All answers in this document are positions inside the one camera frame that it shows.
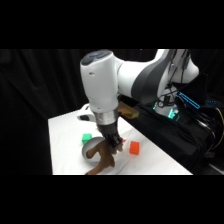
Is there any yellow cable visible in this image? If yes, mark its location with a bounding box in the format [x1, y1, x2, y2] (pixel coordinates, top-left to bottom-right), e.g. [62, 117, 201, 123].
[213, 107, 224, 151]

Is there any black curtain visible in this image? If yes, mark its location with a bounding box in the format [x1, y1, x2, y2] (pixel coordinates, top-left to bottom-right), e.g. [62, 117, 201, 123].
[0, 49, 224, 176]

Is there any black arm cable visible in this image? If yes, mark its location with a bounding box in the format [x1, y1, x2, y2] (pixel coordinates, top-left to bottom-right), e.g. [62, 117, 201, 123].
[159, 49, 194, 104]

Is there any grey metal bowl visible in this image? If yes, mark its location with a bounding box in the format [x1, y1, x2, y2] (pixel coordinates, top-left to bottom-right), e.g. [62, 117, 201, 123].
[81, 136, 113, 168]

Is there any green toy block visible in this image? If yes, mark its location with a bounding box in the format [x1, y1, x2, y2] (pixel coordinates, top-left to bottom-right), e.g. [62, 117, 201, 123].
[81, 133, 93, 146]

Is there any blue lit device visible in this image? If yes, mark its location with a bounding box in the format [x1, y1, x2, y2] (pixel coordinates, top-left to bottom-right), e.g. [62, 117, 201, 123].
[177, 91, 202, 111]

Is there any brown plush deer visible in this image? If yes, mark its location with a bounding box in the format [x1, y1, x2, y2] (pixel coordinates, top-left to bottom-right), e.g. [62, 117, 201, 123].
[84, 139, 117, 176]

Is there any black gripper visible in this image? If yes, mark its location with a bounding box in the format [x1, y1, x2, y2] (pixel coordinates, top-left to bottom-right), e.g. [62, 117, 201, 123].
[97, 121, 126, 153]

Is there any orange toy block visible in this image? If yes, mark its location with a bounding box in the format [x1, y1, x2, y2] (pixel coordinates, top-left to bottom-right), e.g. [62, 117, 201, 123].
[129, 140, 141, 156]

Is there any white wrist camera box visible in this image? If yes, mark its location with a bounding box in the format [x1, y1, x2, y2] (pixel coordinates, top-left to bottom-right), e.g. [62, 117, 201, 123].
[76, 104, 97, 122]

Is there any tan wrist mount block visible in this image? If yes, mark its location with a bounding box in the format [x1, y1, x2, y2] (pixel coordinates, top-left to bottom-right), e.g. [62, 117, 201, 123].
[117, 101, 140, 120]

